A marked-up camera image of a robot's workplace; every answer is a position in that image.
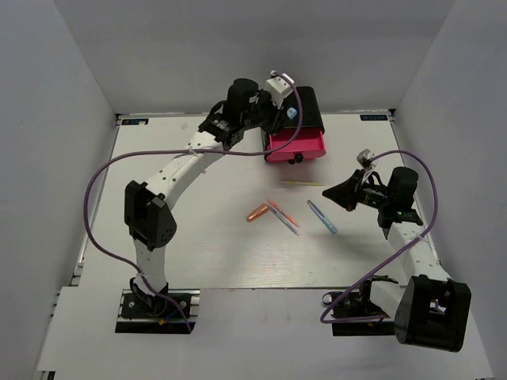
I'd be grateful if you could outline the right corner label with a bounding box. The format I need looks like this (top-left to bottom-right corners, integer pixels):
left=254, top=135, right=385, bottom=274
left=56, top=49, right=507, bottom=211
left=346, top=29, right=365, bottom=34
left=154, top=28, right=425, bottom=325
left=360, top=114, right=389, bottom=121

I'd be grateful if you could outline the yellow pen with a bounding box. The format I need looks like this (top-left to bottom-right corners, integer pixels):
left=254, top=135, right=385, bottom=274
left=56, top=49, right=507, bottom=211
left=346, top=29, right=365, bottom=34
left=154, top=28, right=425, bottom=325
left=281, top=180, right=324, bottom=187

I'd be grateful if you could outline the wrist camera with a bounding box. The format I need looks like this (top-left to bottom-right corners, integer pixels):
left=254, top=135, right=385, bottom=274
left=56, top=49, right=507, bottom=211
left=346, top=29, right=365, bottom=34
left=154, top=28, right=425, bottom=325
left=263, top=72, right=294, bottom=109
left=356, top=149, right=376, bottom=181

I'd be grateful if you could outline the corner label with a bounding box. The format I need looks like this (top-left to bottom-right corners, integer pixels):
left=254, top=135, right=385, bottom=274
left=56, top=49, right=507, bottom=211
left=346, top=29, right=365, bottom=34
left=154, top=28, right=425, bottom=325
left=121, top=118, right=149, bottom=126
left=360, top=114, right=389, bottom=121

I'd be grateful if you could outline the light blue pen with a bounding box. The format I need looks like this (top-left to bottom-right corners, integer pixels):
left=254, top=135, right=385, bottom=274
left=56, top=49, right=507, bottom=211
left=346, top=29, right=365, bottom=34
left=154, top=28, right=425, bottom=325
left=307, top=199, right=337, bottom=234

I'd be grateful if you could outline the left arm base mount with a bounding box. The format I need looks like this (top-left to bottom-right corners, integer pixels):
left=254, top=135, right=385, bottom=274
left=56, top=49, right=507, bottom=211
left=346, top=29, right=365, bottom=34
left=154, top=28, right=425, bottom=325
left=115, top=289, right=200, bottom=335

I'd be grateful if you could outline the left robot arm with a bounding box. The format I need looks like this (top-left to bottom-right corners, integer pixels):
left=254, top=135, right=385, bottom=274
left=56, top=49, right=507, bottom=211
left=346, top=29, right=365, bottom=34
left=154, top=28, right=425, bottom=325
left=124, top=72, right=295, bottom=316

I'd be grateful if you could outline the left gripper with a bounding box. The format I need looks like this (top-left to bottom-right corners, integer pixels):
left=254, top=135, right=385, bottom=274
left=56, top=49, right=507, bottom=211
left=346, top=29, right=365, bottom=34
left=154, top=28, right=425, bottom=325
left=242, top=89, right=292, bottom=137

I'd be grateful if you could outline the blue clear pen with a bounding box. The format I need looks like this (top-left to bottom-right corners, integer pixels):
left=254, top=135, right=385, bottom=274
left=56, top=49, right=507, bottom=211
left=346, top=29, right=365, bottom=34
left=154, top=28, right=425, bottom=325
left=266, top=201, right=299, bottom=236

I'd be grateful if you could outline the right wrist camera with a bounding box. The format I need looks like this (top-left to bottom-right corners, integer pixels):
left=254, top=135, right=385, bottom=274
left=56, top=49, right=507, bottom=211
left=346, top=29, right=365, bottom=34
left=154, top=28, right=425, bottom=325
left=356, top=149, right=376, bottom=181

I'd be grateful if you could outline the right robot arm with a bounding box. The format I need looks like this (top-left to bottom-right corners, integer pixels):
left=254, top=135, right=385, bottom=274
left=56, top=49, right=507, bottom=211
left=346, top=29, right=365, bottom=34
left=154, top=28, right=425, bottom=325
left=322, top=167, right=471, bottom=352

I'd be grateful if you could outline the black drawer cabinet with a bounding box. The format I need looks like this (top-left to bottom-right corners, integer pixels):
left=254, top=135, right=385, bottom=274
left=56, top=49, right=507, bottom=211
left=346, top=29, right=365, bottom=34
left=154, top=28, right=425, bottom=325
left=261, top=86, right=325, bottom=150

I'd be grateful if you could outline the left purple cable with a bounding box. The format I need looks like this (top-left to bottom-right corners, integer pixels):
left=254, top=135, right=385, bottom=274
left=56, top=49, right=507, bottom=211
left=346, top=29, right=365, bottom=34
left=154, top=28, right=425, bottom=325
left=85, top=70, right=304, bottom=333

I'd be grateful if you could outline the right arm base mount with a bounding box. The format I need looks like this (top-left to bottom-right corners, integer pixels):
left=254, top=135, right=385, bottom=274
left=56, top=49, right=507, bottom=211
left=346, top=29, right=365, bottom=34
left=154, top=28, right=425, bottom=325
left=330, top=275, right=404, bottom=336

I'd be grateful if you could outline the orange capsule eraser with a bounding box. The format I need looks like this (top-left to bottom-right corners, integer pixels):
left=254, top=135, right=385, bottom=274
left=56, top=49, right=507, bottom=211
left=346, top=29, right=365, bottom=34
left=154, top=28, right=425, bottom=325
left=246, top=203, right=269, bottom=222

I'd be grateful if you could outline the red clear pen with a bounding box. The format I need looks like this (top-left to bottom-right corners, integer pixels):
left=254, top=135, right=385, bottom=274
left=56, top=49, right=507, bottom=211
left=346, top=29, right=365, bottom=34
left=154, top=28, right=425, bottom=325
left=266, top=198, right=299, bottom=228

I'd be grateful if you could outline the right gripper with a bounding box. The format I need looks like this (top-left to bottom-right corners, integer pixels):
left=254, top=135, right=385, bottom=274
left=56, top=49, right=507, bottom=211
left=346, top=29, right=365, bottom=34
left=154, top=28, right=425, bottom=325
left=323, top=169, right=392, bottom=211

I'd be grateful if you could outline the left corner label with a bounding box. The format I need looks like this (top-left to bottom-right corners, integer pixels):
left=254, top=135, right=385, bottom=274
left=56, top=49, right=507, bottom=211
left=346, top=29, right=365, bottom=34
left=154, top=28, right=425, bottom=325
left=121, top=118, right=149, bottom=126

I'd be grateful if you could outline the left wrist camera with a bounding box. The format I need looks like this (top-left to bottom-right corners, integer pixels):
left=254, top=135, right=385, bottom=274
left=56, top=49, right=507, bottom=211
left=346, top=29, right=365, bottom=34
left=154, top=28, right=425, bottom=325
left=263, top=72, right=294, bottom=109

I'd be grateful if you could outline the blue capsule eraser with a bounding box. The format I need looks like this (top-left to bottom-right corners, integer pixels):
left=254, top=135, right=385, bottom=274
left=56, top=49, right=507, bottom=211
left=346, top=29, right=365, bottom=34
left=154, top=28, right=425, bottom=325
left=287, top=108, right=297, bottom=120

